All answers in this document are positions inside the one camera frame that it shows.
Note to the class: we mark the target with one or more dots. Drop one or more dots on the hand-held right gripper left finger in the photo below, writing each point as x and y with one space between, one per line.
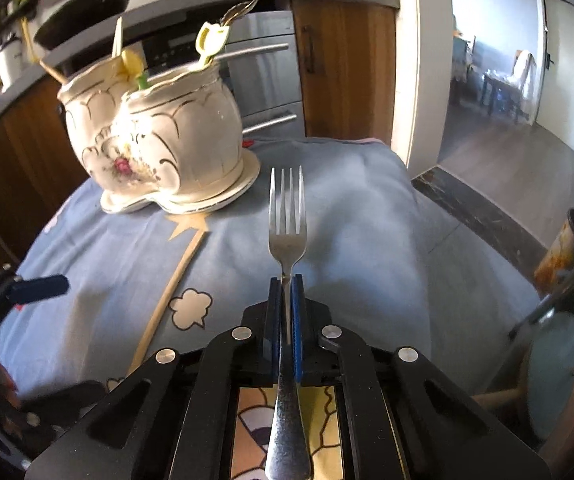
273 310

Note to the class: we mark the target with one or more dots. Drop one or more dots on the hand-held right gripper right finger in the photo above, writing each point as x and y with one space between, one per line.
297 320

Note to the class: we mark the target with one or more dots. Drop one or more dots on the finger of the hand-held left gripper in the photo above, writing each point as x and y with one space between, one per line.
67 397
42 287

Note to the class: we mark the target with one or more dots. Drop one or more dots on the metal fork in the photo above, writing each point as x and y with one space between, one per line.
287 230

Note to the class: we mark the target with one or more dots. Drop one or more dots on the wooden chopstick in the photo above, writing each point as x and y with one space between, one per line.
53 71
172 295
27 40

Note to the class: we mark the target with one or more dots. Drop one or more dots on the white floral ceramic utensil holder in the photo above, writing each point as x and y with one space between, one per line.
187 130

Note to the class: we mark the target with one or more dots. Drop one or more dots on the blue printed tablecloth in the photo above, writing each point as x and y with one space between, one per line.
367 240

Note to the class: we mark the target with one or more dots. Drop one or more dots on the wooden cabinet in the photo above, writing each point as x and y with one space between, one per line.
12 170
347 65

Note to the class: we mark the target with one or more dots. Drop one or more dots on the white canister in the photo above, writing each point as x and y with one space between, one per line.
7 60

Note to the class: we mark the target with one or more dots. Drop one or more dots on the stainless steel oven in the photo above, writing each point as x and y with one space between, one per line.
262 80

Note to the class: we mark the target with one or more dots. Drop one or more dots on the round stool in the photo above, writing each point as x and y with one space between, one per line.
554 370

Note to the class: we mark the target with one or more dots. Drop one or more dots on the black frying pan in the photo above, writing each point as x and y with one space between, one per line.
77 20

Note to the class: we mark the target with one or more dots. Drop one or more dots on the small dark table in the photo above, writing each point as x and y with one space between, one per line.
497 90

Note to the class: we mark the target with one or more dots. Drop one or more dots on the dark kitchen countertop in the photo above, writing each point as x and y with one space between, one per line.
267 2

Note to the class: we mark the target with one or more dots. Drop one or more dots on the chair with white cloth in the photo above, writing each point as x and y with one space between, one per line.
523 72

